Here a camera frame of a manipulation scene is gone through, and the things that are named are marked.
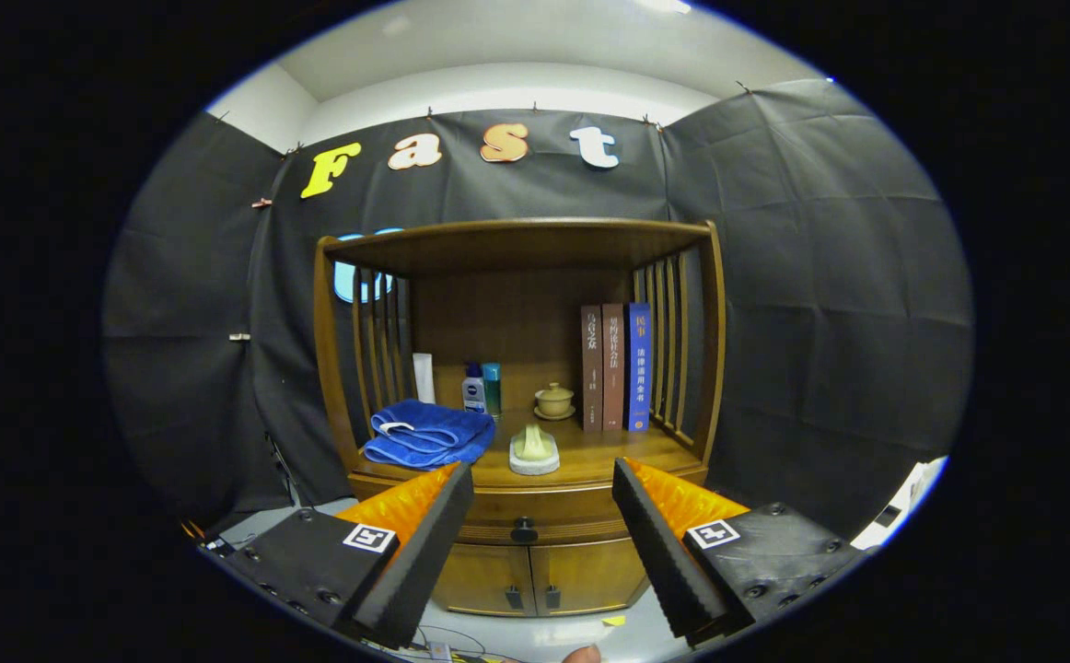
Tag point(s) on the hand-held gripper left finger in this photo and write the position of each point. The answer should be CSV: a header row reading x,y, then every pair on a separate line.
x,y
426,552

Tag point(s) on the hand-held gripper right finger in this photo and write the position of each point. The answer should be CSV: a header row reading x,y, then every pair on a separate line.
x,y
659,552

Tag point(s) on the wooden drawer with black knob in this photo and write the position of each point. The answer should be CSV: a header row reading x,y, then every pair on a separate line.
x,y
553,506

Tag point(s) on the wooden countertop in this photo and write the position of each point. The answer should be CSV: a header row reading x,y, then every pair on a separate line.
x,y
590,451

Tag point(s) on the wooden cabinet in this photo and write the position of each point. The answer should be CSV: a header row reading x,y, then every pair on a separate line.
x,y
517,244

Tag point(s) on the folded blue towel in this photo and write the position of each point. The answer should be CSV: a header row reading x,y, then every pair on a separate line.
x,y
424,428

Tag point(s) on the white and blue lotion bottle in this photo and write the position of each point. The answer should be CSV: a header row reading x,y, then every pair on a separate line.
x,y
473,394

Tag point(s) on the beige saucer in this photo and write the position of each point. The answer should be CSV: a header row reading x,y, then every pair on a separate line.
x,y
554,416

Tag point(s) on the white tube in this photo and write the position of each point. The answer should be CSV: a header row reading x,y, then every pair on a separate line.
x,y
424,378

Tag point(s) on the teal bottle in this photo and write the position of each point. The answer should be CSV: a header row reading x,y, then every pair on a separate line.
x,y
493,387

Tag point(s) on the blue book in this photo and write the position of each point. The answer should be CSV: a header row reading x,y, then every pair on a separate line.
x,y
638,368

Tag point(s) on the beige lidded teacup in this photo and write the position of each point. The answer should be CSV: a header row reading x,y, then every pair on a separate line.
x,y
554,399

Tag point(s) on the reddish brown book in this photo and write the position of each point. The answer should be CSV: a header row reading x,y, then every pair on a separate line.
x,y
613,368

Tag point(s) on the dark brown book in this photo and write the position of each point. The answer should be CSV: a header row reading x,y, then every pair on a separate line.
x,y
591,368

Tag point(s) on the white box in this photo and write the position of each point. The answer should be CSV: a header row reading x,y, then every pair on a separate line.
x,y
912,483

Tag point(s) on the black backdrop cloth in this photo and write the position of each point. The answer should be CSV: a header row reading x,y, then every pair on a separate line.
x,y
820,276

